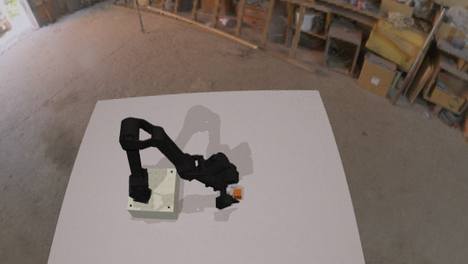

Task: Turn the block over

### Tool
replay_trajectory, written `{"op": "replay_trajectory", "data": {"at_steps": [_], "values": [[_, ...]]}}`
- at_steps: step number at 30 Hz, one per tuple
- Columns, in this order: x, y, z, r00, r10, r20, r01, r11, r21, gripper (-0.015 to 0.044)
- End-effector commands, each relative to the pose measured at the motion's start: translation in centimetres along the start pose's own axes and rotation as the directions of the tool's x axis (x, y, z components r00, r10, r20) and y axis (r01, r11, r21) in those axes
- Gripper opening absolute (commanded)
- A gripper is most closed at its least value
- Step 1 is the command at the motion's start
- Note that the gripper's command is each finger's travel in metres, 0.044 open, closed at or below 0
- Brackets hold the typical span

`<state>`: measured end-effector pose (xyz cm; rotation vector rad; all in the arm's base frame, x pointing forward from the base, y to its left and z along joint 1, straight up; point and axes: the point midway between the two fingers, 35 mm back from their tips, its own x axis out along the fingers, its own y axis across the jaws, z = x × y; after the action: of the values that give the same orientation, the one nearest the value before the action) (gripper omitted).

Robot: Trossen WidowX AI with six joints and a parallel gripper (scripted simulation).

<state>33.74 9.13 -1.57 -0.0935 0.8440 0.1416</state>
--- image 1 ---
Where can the orange block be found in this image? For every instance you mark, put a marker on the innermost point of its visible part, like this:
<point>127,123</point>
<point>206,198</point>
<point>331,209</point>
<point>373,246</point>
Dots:
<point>237,193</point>

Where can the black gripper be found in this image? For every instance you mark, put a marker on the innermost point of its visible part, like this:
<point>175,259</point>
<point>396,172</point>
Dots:
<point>224,200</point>

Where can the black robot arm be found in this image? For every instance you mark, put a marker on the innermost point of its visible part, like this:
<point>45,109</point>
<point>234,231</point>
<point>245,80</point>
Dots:
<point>185,163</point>

